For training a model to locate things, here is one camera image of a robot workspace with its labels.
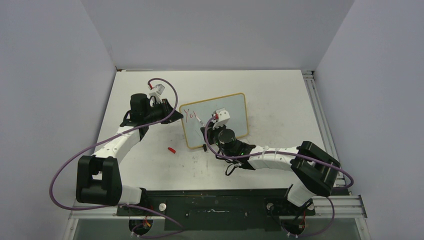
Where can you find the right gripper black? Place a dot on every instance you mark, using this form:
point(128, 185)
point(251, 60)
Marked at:
point(210, 132)

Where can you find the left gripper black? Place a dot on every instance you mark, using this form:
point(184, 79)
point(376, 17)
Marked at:
point(167, 110)

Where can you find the yellow framed whiteboard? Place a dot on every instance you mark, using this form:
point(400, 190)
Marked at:
point(231, 110)

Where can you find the red marker cap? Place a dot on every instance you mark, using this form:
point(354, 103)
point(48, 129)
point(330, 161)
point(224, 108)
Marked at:
point(172, 150)

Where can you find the red whiteboard marker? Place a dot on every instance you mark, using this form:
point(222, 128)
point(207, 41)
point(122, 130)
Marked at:
point(200, 121)

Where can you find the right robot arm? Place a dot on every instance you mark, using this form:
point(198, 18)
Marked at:
point(315, 169)

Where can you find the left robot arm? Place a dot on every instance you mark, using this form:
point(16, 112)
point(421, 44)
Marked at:
point(98, 175)

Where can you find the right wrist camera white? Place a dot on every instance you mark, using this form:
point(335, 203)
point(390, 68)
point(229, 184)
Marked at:
point(220, 117)

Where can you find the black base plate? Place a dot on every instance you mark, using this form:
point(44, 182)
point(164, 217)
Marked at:
point(220, 210)

